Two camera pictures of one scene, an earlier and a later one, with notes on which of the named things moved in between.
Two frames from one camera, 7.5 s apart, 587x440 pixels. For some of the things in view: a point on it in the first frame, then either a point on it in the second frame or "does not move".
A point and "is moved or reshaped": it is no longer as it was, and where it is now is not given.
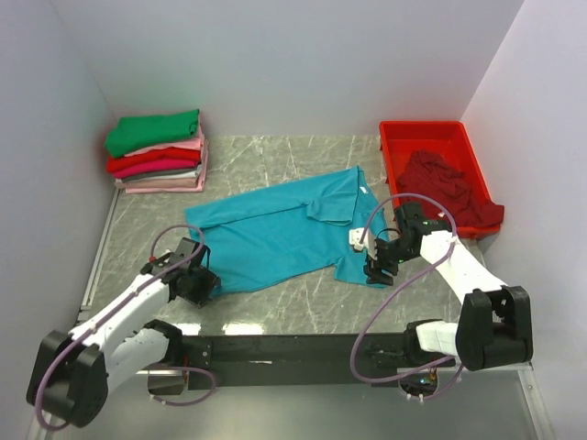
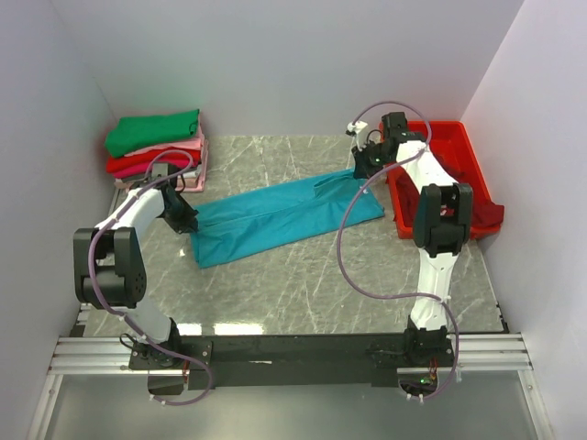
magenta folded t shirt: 155,167 does not move
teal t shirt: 288,232 is moved or reshaped
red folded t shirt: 153,159 does not move
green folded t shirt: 134,132 does not move
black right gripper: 373,269 → 361,169
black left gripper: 208,280 → 188,224
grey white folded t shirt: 189,175 does not move
